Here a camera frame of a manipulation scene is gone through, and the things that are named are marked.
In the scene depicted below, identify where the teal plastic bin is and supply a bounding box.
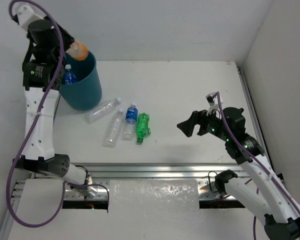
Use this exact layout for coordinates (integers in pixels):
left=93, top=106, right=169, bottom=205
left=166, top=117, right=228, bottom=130
left=59, top=52, right=102, bottom=111

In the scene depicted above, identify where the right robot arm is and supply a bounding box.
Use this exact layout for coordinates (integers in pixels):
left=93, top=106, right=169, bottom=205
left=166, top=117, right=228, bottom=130
left=177, top=107, right=300, bottom=240

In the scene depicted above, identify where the blue label bottle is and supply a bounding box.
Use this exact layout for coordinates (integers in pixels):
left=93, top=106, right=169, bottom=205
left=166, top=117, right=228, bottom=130
left=63, top=64, right=78, bottom=85
left=122, top=102, right=139, bottom=141

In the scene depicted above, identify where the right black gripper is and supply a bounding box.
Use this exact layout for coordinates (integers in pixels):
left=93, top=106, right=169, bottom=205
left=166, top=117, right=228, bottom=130
left=177, top=104, right=230, bottom=142

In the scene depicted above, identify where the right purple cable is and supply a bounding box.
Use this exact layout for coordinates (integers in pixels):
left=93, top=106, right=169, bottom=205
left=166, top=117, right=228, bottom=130
left=209, top=91, right=300, bottom=240

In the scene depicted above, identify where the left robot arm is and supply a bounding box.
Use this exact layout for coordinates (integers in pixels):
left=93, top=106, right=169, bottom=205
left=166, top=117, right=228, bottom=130
left=14, top=17, right=88, bottom=185

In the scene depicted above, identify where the clear bottle near bin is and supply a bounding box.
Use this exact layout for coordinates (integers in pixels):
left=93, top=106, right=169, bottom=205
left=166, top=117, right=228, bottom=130
left=85, top=97, right=122, bottom=124

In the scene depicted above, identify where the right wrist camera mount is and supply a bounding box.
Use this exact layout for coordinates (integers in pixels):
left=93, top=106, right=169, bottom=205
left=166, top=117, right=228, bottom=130
left=205, top=92, right=223, bottom=116

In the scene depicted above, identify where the clear bottle white cap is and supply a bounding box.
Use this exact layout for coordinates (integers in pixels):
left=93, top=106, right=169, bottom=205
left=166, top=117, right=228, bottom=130
left=102, top=108, right=124, bottom=148

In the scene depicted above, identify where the crushed green bottle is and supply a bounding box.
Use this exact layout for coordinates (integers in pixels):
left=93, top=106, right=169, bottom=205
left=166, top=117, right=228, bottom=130
left=136, top=112, right=151, bottom=145

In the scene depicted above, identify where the aluminium rail frame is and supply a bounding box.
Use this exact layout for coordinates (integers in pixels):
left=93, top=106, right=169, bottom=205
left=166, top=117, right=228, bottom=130
left=0, top=63, right=300, bottom=240

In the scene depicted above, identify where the orange label bottle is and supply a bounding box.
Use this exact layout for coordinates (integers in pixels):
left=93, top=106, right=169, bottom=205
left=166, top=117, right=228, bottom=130
left=65, top=41, right=89, bottom=61

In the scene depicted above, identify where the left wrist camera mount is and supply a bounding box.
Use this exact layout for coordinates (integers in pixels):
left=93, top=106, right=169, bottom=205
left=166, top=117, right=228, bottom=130
left=12, top=3, right=44, bottom=32

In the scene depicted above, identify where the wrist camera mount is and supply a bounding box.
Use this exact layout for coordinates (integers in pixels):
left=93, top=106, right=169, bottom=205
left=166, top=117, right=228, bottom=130
left=12, top=3, right=44, bottom=32
left=205, top=92, right=223, bottom=116

